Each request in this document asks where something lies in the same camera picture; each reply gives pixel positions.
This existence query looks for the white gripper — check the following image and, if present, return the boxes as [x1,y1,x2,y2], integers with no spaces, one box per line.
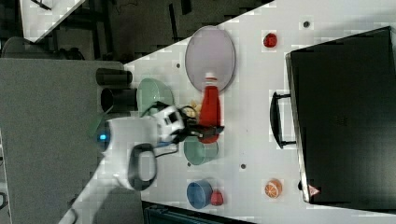
[153,105,224,144]

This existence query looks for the red ketchup bottle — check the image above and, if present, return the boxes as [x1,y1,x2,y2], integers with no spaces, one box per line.
[199,72,221,128]

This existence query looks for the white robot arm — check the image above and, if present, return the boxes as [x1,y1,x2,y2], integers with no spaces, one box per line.
[58,102,224,224]

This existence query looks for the grey round plate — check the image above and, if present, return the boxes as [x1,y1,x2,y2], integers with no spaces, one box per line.
[185,25,236,91]

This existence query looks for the yellow toy food pieces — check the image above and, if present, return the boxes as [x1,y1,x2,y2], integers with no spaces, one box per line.
[186,100,202,119]

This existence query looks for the green metal pot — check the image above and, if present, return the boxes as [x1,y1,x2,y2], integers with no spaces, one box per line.
[183,136,219,165]

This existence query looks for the blue cup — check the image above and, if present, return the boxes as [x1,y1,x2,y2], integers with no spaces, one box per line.
[186,179,213,209]

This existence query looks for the light green bowl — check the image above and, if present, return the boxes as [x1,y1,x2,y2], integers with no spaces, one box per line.
[136,78,174,116]

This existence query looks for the red toy strawberry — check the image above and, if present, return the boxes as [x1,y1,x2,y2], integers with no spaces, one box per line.
[210,189,224,206]

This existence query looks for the black cylinder lower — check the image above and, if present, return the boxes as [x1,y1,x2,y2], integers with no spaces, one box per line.
[100,89,137,113]

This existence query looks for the black cylinder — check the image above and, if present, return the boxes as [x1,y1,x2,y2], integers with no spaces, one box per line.
[96,68,133,86]
[100,89,137,113]

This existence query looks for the orange slice toy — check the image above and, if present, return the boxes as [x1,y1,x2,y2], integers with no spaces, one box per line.
[264,179,283,199]

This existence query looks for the dark crate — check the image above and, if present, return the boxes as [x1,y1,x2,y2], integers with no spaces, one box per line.
[144,205,247,224]

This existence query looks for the black cylinder upper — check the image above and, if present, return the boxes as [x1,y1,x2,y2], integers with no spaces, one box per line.
[96,68,133,86]

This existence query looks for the red toy tomato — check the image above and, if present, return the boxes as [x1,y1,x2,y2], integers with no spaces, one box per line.
[263,33,277,48]

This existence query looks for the black oven with handle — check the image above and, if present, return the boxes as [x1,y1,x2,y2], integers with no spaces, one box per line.
[285,26,396,214]

